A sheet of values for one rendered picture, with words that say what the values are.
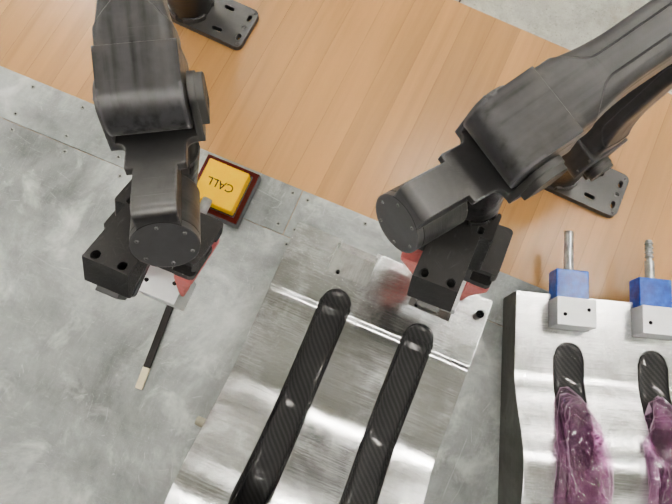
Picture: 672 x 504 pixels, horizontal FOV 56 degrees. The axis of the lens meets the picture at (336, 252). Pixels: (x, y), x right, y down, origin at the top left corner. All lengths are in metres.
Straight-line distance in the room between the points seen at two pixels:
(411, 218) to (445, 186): 0.04
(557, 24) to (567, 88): 1.61
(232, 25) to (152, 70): 0.51
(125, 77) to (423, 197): 0.25
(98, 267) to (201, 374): 0.33
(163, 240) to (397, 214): 0.19
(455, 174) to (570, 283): 0.36
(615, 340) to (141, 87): 0.65
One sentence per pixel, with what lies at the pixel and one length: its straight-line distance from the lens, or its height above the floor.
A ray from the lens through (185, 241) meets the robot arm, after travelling 0.53.
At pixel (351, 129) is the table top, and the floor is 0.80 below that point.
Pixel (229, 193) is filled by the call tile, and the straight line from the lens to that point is 0.88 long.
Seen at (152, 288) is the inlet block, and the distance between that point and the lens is 0.73.
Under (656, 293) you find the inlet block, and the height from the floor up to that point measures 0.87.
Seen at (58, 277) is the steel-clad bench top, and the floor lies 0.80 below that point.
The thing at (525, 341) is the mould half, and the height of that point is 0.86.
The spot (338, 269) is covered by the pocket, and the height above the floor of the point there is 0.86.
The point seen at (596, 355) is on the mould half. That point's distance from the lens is 0.88.
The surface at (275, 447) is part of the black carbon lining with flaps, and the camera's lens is 0.75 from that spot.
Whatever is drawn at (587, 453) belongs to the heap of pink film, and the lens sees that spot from 0.81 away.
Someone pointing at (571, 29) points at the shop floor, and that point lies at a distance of 2.16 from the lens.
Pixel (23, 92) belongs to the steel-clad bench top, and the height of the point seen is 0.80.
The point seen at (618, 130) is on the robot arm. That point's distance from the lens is 0.81.
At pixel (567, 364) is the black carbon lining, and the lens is 0.87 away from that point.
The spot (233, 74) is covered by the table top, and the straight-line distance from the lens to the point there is 1.00.
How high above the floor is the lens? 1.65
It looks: 75 degrees down
